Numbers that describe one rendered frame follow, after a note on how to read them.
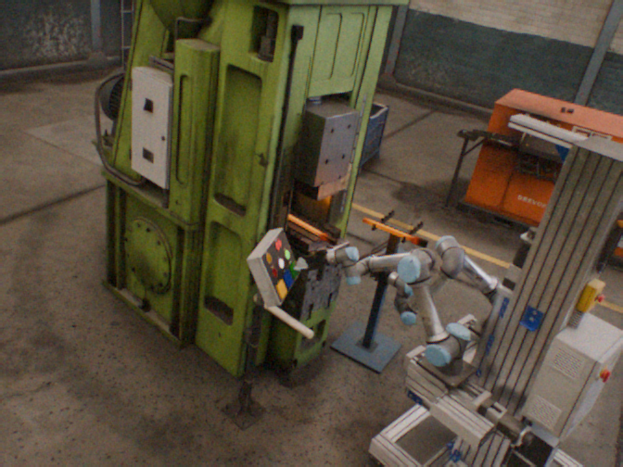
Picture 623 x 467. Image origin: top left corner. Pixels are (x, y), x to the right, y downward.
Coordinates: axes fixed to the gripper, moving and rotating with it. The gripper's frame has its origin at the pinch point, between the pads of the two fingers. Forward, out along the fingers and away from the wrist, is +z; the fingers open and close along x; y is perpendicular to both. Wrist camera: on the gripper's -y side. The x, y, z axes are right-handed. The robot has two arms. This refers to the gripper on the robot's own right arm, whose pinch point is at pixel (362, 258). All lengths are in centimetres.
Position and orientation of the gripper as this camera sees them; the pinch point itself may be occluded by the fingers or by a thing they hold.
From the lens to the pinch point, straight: 337.6
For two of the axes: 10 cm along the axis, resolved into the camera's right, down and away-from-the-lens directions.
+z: -7.4, -4.2, 5.2
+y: -1.6, 8.7, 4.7
